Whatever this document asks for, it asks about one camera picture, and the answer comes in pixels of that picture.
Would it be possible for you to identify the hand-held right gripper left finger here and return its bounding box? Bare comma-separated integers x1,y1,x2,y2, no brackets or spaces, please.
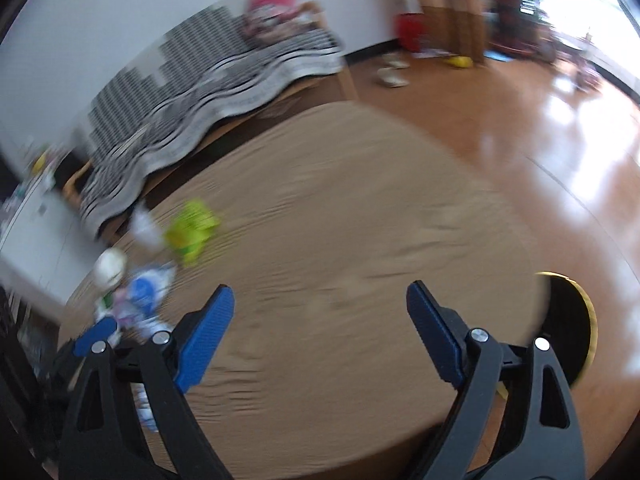
60,284,236,480

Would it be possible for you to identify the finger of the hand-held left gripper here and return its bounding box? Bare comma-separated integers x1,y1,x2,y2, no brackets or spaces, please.
74,317,122,357

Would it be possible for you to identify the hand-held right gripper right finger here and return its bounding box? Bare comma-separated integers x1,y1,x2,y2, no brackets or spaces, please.
406,280,586,480

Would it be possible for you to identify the pale purple wrapper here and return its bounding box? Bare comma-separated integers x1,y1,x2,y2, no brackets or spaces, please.
113,291,140,330

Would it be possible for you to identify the blue and white wrapper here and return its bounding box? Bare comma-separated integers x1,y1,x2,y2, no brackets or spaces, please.
112,264,177,342

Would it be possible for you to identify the green wrapper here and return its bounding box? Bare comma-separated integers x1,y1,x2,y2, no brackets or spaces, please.
164,199,224,267

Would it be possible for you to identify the black bin with gold rim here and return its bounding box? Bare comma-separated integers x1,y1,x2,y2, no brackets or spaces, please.
534,270,599,389

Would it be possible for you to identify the white cabinet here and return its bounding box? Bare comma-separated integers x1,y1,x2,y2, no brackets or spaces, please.
0,175,103,307

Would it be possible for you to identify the round wooden table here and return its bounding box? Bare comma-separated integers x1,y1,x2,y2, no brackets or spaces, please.
59,102,548,480

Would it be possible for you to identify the black and white striped blanket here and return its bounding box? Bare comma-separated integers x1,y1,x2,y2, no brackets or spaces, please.
77,5,347,239

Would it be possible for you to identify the red bag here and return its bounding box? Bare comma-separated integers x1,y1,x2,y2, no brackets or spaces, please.
394,12,427,54

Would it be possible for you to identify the pink doll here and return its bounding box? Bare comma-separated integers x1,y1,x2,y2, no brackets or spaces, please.
244,0,302,42

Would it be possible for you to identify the brown curtain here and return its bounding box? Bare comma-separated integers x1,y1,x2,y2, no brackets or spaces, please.
404,0,489,67

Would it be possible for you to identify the wooden sofa frame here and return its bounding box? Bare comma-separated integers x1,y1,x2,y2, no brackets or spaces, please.
62,2,362,211

